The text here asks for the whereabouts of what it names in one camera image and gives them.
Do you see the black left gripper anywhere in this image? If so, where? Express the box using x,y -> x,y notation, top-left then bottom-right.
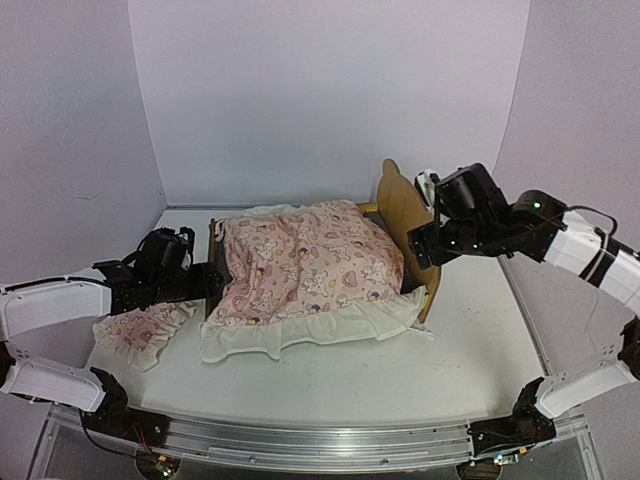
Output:
151,262 -> 223,305

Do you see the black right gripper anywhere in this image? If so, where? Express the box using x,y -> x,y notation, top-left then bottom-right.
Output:
408,221 -> 502,272

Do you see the wooden pet bed frame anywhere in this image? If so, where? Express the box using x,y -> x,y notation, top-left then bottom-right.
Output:
205,158 -> 444,325

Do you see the pink unicorn print blanket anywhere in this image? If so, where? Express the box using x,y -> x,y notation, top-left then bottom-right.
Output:
200,200 -> 428,363

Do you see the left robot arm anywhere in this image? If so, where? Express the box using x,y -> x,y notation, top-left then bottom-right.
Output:
1,261 -> 223,437

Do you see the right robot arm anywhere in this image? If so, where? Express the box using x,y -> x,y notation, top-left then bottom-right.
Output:
408,163 -> 639,443

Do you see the pink ruffled unicorn pillow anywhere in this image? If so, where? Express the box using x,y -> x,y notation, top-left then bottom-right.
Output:
92,301 -> 200,372

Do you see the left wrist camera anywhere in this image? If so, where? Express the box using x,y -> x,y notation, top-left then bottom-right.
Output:
122,227 -> 195,286

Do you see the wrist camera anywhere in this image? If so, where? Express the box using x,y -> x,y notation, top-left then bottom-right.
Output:
414,169 -> 440,213
122,227 -> 195,286

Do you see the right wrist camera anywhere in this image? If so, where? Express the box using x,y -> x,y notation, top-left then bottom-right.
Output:
414,169 -> 440,213

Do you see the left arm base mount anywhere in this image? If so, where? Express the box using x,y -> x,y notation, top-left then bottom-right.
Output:
81,407 -> 170,448

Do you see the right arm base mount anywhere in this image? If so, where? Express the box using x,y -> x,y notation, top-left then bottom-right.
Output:
467,415 -> 556,458

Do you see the aluminium front rail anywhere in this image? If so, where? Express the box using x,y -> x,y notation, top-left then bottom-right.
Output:
27,406 -> 603,479

